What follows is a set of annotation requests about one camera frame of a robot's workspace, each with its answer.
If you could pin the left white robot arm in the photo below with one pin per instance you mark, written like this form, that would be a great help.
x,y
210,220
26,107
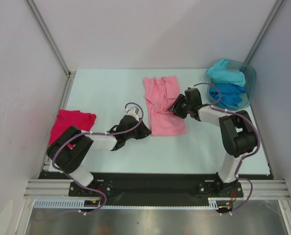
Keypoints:
x,y
69,150

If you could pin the teal plastic bin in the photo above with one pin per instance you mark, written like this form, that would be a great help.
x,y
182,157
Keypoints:
x,y
250,77

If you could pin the dark blue t shirt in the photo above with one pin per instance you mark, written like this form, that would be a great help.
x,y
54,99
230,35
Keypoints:
x,y
227,95

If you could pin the pink t shirt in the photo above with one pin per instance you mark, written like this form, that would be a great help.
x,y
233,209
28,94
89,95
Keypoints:
x,y
160,94

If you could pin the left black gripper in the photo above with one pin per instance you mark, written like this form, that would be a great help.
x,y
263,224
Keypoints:
x,y
144,131

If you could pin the aluminium frame post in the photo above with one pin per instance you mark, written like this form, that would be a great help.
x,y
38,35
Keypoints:
x,y
35,12
264,30

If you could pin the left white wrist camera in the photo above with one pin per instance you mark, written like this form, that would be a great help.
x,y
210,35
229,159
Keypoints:
x,y
136,112

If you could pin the red folded t shirt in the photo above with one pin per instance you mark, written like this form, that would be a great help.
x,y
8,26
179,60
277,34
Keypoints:
x,y
67,118

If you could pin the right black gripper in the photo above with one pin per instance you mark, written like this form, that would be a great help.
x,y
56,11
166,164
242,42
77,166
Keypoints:
x,y
181,105

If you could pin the left aluminium frame post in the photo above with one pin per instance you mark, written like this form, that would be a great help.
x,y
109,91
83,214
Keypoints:
x,y
35,12

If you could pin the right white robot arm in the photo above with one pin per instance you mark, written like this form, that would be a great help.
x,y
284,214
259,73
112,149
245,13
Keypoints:
x,y
239,136

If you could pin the right aluminium frame post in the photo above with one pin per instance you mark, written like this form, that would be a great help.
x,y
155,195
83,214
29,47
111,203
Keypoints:
x,y
264,30

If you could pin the light blue t shirt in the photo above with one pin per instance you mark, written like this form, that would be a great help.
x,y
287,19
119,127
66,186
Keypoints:
x,y
219,73

